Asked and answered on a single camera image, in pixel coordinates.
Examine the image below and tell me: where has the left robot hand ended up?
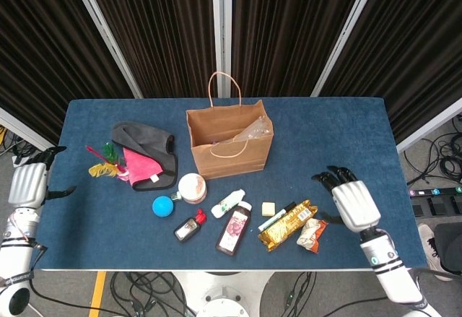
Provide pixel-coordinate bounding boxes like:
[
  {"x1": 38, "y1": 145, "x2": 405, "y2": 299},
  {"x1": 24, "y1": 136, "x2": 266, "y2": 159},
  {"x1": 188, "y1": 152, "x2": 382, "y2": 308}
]
[{"x1": 6, "y1": 146, "x2": 77, "y2": 212}]

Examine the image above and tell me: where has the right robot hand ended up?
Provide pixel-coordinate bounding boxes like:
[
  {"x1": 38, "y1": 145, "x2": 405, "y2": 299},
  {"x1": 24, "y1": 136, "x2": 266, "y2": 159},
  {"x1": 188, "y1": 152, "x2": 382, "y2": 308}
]
[{"x1": 310, "y1": 165, "x2": 382, "y2": 234}]

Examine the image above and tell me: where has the red white snack packet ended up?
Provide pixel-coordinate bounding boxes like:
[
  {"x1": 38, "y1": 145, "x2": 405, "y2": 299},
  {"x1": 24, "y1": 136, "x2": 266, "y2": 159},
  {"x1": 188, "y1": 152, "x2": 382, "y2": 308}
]
[{"x1": 296, "y1": 217, "x2": 329, "y2": 254}]

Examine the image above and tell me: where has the gold snack bar wrapper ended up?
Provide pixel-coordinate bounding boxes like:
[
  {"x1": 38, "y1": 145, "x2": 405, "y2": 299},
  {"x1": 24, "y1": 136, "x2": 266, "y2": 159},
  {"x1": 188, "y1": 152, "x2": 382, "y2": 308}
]
[{"x1": 258, "y1": 199, "x2": 319, "y2": 253}]

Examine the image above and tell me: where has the bundle of clear plastic straws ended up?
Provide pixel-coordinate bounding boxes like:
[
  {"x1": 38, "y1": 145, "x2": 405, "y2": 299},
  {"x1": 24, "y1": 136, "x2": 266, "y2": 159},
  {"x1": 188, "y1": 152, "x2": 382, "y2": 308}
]
[{"x1": 232, "y1": 116, "x2": 274, "y2": 144}]

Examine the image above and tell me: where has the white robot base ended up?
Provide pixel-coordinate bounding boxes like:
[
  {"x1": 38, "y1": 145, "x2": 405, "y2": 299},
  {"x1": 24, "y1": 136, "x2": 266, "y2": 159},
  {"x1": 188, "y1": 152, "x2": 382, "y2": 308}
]
[{"x1": 176, "y1": 271, "x2": 276, "y2": 317}]

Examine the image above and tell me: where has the brown paper bag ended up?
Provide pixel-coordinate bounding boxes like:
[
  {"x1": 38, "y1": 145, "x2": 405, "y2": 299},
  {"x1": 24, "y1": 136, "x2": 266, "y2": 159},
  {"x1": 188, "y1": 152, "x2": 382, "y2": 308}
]
[{"x1": 186, "y1": 71, "x2": 274, "y2": 180}]

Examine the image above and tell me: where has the blue felt table cover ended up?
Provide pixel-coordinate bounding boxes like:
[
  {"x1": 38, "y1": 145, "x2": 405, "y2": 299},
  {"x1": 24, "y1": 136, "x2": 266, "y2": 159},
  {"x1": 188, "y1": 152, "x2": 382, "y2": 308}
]
[{"x1": 34, "y1": 97, "x2": 429, "y2": 271}]

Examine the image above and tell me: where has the colourful feather shuttlecock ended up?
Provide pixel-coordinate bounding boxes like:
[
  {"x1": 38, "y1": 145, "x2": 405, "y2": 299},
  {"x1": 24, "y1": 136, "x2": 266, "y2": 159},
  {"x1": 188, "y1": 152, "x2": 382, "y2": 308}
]
[{"x1": 84, "y1": 142, "x2": 130, "y2": 183}]

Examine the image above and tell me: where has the white marker pen black cap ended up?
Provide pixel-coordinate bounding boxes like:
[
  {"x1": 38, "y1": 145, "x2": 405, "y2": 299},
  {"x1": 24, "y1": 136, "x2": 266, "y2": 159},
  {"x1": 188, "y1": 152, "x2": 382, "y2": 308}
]
[{"x1": 258, "y1": 201, "x2": 297, "y2": 233}]

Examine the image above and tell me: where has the white sneaker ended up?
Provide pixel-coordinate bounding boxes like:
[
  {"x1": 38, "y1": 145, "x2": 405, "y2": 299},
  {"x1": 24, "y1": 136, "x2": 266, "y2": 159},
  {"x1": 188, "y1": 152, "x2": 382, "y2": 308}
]
[{"x1": 417, "y1": 222, "x2": 447, "y2": 273}]

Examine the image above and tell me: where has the dark trouser leg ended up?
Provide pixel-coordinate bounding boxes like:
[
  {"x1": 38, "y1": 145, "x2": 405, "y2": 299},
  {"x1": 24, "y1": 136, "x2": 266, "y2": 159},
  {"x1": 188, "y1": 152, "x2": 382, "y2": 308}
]
[{"x1": 431, "y1": 222, "x2": 462, "y2": 282}]

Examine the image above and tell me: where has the dark red juice bottle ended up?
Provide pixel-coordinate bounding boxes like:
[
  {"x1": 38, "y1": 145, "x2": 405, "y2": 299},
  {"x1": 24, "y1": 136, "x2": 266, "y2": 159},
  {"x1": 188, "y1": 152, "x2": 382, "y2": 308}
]
[{"x1": 215, "y1": 201, "x2": 253, "y2": 258}]

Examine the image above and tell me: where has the grey and pink towel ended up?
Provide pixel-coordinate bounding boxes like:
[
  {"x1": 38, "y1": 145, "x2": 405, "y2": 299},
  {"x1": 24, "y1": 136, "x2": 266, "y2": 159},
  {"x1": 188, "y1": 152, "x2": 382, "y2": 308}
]
[{"x1": 110, "y1": 121, "x2": 179, "y2": 191}]

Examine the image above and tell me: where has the small white bottle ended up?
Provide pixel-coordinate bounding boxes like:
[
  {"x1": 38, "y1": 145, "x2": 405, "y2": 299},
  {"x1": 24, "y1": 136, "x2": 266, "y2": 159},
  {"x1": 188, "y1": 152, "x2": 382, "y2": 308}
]
[{"x1": 210, "y1": 189, "x2": 246, "y2": 220}]

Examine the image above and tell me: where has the blue ball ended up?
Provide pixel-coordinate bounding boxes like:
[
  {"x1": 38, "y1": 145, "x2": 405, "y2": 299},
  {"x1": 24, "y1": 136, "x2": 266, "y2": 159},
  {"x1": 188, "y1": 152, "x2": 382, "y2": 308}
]
[{"x1": 152, "y1": 195, "x2": 175, "y2": 218}]

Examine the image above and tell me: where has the black pleated curtain panel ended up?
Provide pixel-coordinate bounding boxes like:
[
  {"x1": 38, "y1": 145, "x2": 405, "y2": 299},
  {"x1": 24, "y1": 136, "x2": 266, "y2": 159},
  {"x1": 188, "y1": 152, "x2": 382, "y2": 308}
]
[
  {"x1": 230, "y1": 0, "x2": 369, "y2": 98},
  {"x1": 0, "y1": 0, "x2": 135, "y2": 145},
  {"x1": 320, "y1": 0, "x2": 462, "y2": 144},
  {"x1": 82, "y1": 0, "x2": 217, "y2": 99}
]

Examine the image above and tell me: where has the clear rubber band jar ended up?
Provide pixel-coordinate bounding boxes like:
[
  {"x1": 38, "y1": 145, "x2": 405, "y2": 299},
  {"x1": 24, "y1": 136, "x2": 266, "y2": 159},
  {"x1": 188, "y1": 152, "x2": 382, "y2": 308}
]
[{"x1": 178, "y1": 173, "x2": 208, "y2": 203}]

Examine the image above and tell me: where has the black ink bottle red cap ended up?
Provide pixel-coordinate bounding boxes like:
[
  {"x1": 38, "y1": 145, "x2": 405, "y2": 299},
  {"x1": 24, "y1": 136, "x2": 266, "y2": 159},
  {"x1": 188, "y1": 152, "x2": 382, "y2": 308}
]
[{"x1": 173, "y1": 208, "x2": 208, "y2": 243}]

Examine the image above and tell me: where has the black floor cable tangle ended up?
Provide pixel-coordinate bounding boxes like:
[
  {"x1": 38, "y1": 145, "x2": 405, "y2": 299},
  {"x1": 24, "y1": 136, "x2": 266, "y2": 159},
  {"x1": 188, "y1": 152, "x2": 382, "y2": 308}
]
[
  {"x1": 279, "y1": 272, "x2": 321, "y2": 317},
  {"x1": 0, "y1": 125, "x2": 37, "y2": 166},
  {"x1": 404, "y1": 114, "x2": 462, "y2": 185},
  {"x1": 108, "y1": 271, "x2": 198, "y2": 317}
]

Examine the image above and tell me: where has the white partition frame post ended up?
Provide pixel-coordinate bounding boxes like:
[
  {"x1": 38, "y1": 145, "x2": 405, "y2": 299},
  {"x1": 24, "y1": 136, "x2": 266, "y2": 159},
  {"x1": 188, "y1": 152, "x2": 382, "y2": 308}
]
[
  {"x1": 396, "y1": 106, "x2": 462, "y2": 155},
  {"x1": 211, "y1": 0, "x2": 234, "y2": 98},
  {"x1": 66, "y1": 0, "x2": 144, "y2": 99},
  {"x1": 0, "y1": 106, "x2": 58, "y2": 152},
  {"x1": 310, "y1": 0, "x2": 384, "y2": 97}
]

